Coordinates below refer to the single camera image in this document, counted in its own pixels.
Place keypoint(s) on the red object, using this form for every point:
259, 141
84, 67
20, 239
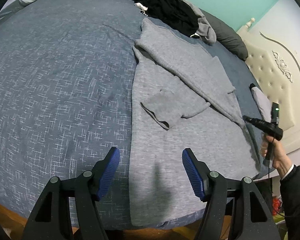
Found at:
277, 205

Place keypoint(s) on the black garment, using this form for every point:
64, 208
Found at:
170, 10

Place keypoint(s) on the grey hoodie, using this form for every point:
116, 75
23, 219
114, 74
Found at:
207, 32

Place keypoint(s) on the person's right hand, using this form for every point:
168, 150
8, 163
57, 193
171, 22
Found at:
281, 155

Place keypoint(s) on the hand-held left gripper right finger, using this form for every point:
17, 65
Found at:
193, 176

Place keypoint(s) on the cream tufted headboard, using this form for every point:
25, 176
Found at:
272, 80

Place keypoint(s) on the blue bed sheet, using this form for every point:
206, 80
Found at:
52, 92

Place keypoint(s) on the light grey knit sweater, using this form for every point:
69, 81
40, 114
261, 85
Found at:
165, 155

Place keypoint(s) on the person's right forearm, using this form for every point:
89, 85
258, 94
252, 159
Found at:
297, 192

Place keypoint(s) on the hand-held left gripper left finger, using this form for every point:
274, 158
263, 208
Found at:
108, 175

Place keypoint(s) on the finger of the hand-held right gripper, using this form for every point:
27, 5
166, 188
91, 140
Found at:
252, 121

